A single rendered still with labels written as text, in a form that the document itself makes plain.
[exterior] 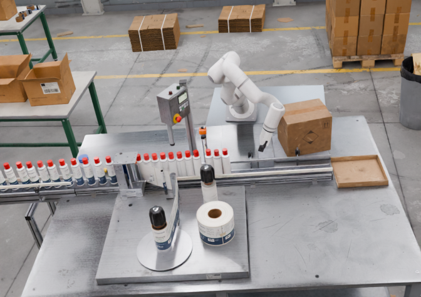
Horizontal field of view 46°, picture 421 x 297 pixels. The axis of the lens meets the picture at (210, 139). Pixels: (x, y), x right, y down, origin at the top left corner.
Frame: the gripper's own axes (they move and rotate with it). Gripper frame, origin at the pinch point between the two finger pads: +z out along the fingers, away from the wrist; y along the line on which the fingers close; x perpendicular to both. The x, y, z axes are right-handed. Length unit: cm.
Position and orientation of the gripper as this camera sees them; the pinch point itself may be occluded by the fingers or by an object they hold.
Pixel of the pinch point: (261, 148)
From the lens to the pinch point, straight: 306.0
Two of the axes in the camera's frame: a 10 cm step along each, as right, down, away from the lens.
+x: 9.7, 2.2, 1.2
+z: -2.5, 7.9, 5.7
